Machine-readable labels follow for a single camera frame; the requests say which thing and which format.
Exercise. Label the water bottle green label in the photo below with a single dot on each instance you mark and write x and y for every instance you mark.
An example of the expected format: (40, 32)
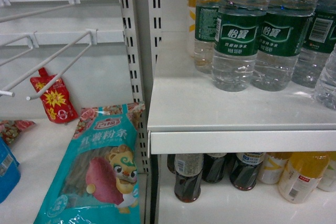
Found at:
(324, 91)
(238, 30)

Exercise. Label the white upper shelf board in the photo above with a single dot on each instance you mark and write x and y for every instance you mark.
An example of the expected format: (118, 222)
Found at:
(188, 114)

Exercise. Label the back water bottle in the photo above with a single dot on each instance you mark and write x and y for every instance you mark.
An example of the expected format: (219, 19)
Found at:
(205, 30)

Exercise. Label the right water bottle barcode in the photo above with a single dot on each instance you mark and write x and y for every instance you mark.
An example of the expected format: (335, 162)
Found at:
(318, 44)

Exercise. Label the dark tea bottle front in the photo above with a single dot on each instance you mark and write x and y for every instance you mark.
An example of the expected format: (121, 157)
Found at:
(188, 169)

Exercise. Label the dark tea bottle middle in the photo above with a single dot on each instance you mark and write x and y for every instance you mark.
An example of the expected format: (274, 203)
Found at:
(213, 167)

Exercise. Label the dark suntory tea bottle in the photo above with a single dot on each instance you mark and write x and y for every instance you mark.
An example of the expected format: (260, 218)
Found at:
(245, 169)

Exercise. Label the teal noodle packet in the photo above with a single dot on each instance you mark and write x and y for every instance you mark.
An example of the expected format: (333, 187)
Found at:
(97, 179)

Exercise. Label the red sauce pouch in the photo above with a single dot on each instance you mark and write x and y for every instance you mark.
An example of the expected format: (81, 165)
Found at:
(56, 99)

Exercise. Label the yellow drink bottle upper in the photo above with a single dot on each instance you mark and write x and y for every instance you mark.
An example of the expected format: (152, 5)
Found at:
(191, 16)

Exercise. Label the white yellow drink bottle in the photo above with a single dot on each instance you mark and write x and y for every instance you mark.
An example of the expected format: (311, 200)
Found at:
(273, 167)

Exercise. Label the yellow juice bottle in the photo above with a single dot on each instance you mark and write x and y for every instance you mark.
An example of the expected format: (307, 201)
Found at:
(302, 173)

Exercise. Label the floral snack packet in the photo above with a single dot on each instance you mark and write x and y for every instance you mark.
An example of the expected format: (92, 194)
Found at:
(10, 129)

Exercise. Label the blue packet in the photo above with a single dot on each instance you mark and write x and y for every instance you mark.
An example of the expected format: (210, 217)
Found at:
(10, 174)

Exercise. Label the far right juice bottle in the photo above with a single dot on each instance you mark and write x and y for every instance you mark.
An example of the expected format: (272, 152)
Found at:
(327, 183)

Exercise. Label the white slotted upright post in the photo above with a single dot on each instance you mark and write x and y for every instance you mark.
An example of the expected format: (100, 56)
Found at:
(136, 22)

